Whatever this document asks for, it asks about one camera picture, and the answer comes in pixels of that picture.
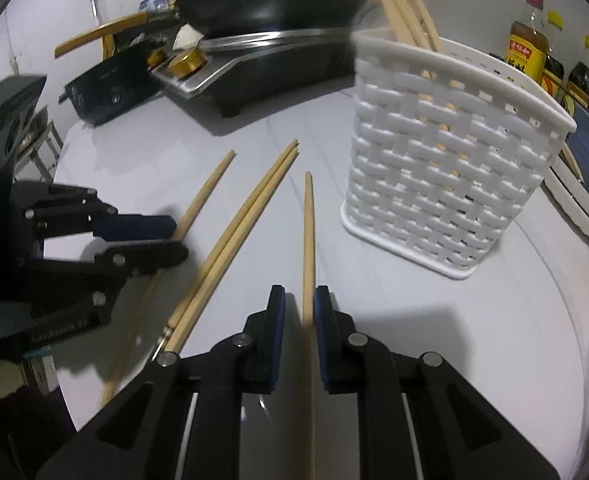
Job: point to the hanging kitchen knife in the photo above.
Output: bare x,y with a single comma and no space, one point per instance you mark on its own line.
92,0

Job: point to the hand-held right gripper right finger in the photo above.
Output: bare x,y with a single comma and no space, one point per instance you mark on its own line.
321,330

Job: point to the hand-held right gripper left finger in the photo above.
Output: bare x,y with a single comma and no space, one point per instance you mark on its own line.
277,325

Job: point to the metal rack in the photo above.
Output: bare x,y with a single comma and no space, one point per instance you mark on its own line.
47,155

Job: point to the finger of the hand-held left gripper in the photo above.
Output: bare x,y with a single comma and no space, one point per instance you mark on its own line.
144,255
139,226

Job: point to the soy sauce bottle yellow cap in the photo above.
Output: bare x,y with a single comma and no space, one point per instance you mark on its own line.
554,72
580,85

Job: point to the white plastic woven basket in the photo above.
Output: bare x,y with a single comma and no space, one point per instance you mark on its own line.
439,170

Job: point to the black induction cooker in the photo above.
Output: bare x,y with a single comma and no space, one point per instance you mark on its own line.
109,87

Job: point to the steel gas stove gold knobs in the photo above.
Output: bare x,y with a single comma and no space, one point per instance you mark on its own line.
254,67

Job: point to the white crumpled paper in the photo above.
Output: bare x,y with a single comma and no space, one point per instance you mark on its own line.
188,37

